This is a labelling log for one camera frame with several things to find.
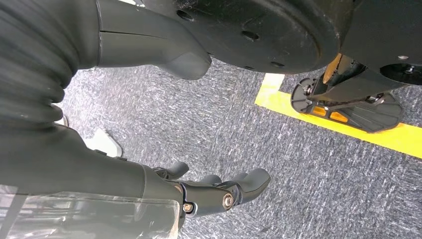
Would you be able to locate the robot right arm ribbed sleeve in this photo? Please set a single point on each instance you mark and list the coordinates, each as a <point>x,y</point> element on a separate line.
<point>33,49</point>

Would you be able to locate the yellow floor tape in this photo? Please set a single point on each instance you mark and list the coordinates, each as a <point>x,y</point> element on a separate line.
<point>277,104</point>

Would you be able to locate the white flat floor piece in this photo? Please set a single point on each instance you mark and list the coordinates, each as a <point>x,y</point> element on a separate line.
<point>104,143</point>

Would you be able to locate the black robot leg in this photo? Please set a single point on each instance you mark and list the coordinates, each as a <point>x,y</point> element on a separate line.
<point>382,29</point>

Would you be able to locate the clear plastic guard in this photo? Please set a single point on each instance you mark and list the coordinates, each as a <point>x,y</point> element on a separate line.
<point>82,221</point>

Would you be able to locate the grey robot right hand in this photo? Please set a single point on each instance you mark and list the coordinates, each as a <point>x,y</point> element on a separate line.
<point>82,171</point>

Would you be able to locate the black robot hip disc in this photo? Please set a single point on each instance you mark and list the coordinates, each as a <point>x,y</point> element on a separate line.
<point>257,33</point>

